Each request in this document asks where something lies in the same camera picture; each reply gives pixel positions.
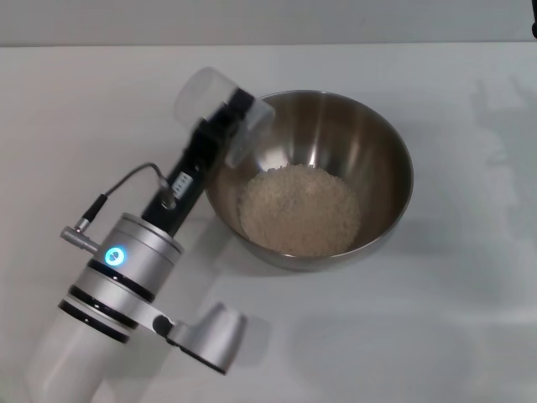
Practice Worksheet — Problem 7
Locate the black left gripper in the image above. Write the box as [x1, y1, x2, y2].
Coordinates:
[140, 87, 256, 236]

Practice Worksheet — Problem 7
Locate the clear plastic measuring cup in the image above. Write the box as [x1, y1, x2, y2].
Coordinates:
[173, 65, 277, 170]

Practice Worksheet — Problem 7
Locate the white uncooked rice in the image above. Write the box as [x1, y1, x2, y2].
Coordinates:
[237, 164, 362, 258]

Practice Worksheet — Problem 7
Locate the stainless steel mixing bowl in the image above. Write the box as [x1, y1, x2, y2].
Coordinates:
[203, 88, 415, 272]

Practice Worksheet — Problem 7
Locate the grey left gripper cable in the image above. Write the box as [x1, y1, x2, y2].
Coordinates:
[61, 162, 180, 249]

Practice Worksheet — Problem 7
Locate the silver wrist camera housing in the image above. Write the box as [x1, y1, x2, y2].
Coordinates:
[153, 301, 248, 375]

